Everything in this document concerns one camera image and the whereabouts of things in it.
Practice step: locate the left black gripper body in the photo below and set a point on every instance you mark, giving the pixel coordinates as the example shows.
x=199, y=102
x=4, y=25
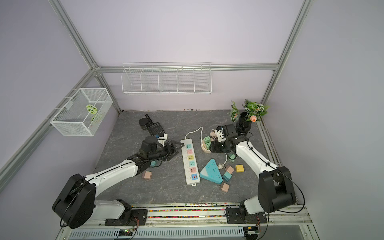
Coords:
x=163, y=153

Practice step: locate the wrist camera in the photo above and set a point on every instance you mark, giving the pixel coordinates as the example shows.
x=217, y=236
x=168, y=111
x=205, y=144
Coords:
x=162, y=141
x=220, y=135

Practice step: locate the teal triangular power strip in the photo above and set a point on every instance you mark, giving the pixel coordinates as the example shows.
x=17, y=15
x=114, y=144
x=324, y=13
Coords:
x=211, y=172

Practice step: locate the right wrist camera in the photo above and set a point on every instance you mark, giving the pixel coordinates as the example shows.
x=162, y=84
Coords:
x=220, y=135

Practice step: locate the green adapter round socket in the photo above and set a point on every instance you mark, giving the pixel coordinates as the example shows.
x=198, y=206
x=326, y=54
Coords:
x=207, y=139
x=208, y=145

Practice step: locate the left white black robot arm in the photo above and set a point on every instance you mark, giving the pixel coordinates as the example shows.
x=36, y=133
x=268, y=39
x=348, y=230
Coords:
x=77, y=204

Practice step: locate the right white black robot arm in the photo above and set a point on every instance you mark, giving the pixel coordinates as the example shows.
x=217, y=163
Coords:
x=275, y=186

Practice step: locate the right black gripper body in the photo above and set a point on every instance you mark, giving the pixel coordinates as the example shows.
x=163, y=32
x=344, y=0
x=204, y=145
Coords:
x=220, y=147

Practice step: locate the white long power strip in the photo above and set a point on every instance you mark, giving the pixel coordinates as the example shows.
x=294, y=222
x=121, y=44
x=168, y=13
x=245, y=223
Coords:
x=190, y=163

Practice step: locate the green leaf in basket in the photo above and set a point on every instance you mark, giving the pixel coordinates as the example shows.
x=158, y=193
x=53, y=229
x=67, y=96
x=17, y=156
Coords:
x=92, y=109

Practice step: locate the black vase with plant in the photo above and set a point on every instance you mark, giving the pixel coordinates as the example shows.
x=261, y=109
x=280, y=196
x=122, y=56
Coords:
x=252, y=113

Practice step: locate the black round container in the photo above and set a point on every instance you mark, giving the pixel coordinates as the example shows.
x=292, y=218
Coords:
x=144, y=123

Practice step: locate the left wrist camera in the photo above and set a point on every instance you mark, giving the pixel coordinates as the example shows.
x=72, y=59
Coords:
x=162, y=141

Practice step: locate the black slotted scoop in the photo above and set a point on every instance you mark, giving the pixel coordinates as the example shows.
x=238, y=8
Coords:
x=155, y=129

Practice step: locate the yellow plug adapter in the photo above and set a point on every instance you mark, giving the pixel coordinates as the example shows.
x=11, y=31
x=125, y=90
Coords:
x=240, y=168

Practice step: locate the teal plug adapter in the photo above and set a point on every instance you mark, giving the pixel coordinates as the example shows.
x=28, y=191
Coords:
x=155, y=164
x=227, y=176

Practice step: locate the white wire wall shelf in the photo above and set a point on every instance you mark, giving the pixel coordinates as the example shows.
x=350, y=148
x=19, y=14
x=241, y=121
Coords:
x=167, y=78

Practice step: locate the white mesh basket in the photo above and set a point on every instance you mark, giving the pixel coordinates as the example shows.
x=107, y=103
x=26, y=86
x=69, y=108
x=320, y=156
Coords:
x=73, y=120

